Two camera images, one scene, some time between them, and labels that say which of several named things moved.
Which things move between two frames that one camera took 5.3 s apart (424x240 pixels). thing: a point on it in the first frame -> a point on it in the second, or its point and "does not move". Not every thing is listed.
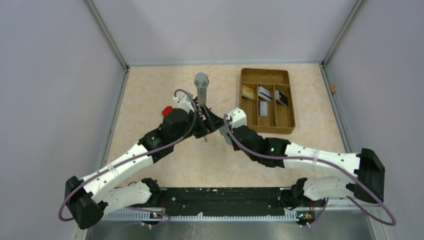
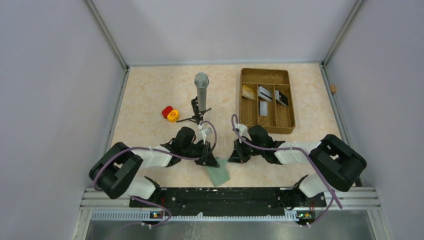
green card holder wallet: (223, 132) -> (219, 175)
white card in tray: (264, 93) does not move
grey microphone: (201, 82) does not move
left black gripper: (213, 122) -> (206, 157)
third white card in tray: (263, 108) does not move
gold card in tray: (248, 91) does not move
